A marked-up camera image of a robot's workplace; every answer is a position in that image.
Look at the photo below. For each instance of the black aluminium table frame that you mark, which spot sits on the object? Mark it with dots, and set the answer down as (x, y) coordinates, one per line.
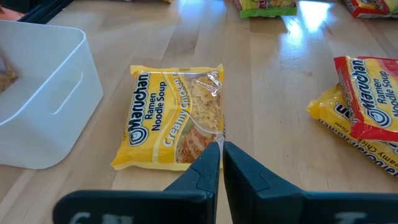
(46, 11)

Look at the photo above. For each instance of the red ramen noodle pack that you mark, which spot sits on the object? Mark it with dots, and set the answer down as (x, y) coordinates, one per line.
(373, 99)

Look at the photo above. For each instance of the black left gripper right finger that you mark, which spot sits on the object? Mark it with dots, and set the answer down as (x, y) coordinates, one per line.
(264, 205)

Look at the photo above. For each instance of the lime chili shrimp ramen pack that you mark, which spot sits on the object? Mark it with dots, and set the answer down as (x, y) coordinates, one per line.
(360, 12)
(267, 12)

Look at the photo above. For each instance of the white plastic bin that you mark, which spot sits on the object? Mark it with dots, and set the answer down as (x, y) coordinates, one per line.
(37, 124)

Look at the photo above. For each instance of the yellow creamy chicken ramen pack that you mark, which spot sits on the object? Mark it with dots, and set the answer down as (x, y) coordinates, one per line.
(155, 124)
(329, 109)

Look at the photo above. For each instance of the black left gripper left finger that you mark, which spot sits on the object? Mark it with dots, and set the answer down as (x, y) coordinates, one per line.
(186, 205)

